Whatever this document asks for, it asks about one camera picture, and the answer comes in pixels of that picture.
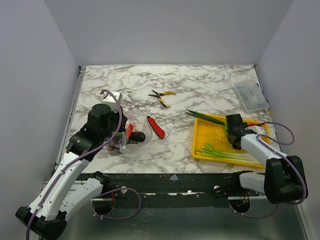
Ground clear plastic screw box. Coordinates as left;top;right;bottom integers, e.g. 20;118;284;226
233;80;270;112

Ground orange toy carrot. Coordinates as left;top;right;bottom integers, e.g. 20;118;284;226
125;123;134;138

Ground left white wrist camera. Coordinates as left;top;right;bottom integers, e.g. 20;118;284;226
100;91;123;112

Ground green onion toy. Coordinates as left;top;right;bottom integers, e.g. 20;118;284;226
184;109;227;130

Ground yellow plastic tray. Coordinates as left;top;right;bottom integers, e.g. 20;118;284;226
191;118;264;169

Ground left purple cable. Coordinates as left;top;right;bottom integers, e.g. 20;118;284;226
25;89;124;240

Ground yellow handled pliers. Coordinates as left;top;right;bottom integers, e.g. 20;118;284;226
147;89;177;109

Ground green celery toy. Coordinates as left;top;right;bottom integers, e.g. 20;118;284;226
195;143;256;162

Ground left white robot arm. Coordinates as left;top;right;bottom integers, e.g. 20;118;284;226
15;103;127;240

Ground red black utility knife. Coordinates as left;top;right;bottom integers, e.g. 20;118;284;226
147;116;165;139

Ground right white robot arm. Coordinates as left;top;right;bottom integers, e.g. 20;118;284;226
225;114;308;205

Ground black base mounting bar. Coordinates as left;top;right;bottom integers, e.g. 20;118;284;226
93;172;257;209

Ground purple toy eggplant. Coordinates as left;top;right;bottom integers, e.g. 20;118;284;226
129;131;146;143

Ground clear zip top bag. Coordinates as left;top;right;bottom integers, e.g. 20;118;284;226
105;114;153;155

